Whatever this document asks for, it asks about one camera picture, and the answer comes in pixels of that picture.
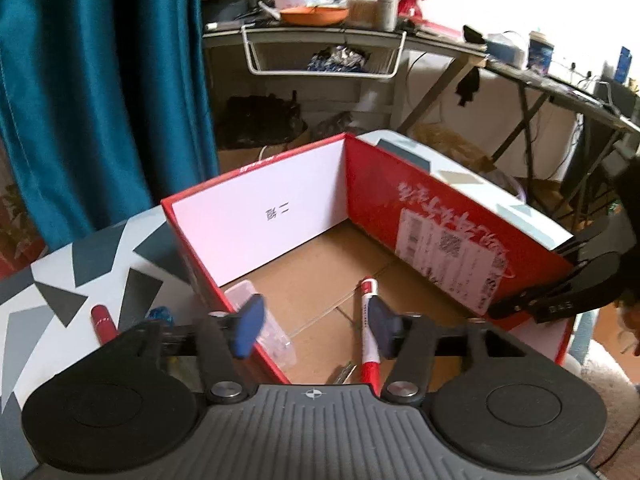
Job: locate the cotton swab jar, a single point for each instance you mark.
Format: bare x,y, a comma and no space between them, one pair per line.
362,12

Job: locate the blue paper cup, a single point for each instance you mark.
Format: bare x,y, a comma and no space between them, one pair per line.
541,52

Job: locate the pink book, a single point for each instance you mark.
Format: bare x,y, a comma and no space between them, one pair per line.
437,29

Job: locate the wall poster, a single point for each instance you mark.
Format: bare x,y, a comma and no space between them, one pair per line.
15,230

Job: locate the black hanging cloth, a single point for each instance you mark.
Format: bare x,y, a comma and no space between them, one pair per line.
467,87

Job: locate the orange bowl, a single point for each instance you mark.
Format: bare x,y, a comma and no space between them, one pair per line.
315,16

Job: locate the blue tissue box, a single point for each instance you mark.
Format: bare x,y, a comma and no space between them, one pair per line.
505,50

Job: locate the blue patterned bundle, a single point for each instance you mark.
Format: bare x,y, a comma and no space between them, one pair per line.
337,59

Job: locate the blue curtain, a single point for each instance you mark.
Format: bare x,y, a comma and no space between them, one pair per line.
100,85

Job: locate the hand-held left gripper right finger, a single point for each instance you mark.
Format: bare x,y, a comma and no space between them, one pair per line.
385,330

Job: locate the tan straw bundle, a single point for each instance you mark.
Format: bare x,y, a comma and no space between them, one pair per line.
450,147

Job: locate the red marker pen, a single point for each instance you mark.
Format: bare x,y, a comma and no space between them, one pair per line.
102,322

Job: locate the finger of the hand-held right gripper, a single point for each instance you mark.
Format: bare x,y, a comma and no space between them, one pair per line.
590,242
590,280

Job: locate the white desk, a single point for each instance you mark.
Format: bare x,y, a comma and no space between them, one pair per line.
440,55

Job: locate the grey mottled bundle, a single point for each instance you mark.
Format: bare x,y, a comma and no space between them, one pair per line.
335,124

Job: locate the red cardboard box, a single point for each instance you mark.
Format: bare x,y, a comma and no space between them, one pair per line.
300,210

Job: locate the brown cardboard box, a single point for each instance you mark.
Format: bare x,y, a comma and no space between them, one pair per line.
250,157

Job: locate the clear plastic case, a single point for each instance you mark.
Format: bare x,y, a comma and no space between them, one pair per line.
275,340

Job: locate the red and white marker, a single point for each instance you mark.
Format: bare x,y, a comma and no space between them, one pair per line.
371,372

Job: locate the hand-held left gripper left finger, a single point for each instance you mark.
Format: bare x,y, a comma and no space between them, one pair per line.
250,325

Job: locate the black bag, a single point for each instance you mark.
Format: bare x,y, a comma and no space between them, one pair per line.
265,120

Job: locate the black folding table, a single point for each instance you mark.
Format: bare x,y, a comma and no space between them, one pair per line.
550,85

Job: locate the red vase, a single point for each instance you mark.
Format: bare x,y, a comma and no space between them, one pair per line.
410,6

